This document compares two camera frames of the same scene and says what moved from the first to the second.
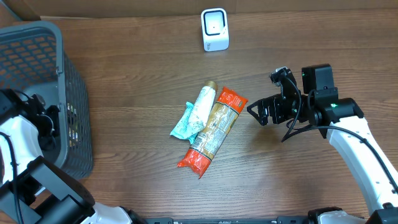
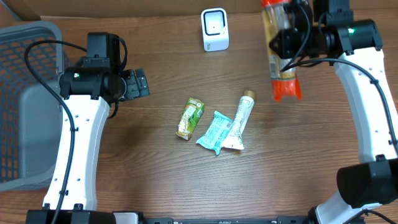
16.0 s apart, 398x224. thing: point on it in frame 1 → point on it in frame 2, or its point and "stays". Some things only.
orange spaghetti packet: [228, 104] → [285, 81]
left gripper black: [51, 138] → [137, 89]
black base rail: [278, 220] stays
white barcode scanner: [215, 29] stays
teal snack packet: [182, 129] → [215, 135]
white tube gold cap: [203, 107] → [244, 109]
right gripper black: [276, 102] → [285, 39]
